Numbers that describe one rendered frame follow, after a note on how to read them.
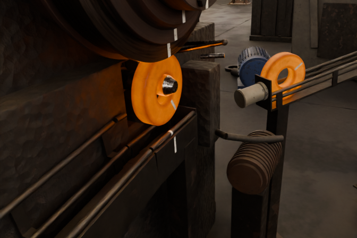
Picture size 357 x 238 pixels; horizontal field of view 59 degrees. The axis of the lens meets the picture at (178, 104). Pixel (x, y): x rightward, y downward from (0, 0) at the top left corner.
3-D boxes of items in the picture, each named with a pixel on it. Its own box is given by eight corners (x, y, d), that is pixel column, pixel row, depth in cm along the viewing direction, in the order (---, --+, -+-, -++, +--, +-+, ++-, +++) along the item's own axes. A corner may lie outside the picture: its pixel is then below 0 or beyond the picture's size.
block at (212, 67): (178, 142, 96) (173, 65, 86) (190, 130, 102) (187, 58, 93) (211, 150, 91) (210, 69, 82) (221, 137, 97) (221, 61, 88)
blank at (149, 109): (119, 93, 58) (134, 96, 57) (154, 35, 66) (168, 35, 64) (150, 136, 70) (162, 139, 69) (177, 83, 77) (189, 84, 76)
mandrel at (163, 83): (117, 70, 75) (113, 88, 74) (105, 65, 71) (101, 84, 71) (181, 78, 67) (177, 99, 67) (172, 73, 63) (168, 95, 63)
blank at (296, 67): (272, 105, 108) (279, 109, 105) (251, 75, 100) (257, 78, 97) (305, 74, 108) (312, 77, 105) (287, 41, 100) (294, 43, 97)
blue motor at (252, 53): (237, 95, 274) (238, 57, 261) (236, 75, 326) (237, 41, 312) (274, 96, 270) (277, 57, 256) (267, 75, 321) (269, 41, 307)
